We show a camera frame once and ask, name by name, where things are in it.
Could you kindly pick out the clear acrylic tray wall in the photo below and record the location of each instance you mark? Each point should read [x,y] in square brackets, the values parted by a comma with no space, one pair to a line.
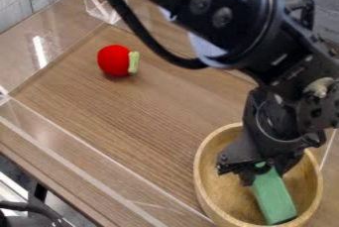
[109,193]

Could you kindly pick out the brown wooden bowl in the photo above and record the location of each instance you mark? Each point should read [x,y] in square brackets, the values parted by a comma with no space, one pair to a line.
[228,202]

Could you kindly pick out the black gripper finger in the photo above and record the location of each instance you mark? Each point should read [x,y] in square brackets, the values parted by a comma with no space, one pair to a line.
[282,165]
[248,172]

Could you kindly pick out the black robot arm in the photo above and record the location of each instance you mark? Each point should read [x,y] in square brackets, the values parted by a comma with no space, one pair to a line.
[264,38]

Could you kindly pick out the green foam stick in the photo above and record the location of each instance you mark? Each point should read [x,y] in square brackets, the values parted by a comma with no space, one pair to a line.
[271,195]

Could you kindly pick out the red plush ball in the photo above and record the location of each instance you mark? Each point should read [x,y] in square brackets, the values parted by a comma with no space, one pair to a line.
[112,60]

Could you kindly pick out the black table leg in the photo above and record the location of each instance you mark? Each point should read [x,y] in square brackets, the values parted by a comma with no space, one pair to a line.
[37,194]

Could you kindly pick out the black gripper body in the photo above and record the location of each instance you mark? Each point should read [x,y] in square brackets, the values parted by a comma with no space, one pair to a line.
[248,148]

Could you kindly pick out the clear acrylic corner bracket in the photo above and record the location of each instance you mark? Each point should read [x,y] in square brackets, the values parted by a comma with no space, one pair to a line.
[101,11]

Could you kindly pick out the small light green block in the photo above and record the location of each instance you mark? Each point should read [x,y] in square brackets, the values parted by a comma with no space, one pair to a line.
[132,61]

